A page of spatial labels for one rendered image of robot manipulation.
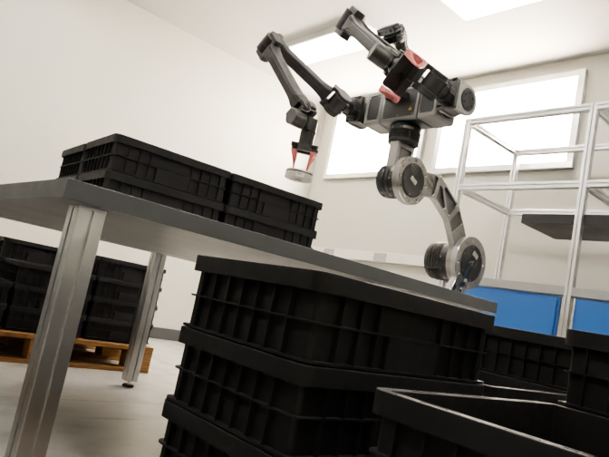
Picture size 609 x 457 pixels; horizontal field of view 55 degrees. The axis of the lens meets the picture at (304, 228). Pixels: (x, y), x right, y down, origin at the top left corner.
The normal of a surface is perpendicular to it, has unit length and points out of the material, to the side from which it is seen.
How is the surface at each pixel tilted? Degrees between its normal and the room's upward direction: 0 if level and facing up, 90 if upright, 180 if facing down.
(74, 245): 90
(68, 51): 90
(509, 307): 90
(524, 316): 90
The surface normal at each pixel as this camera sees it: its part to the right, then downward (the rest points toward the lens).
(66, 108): 0.65, 0.04
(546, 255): -0.73, -0.23
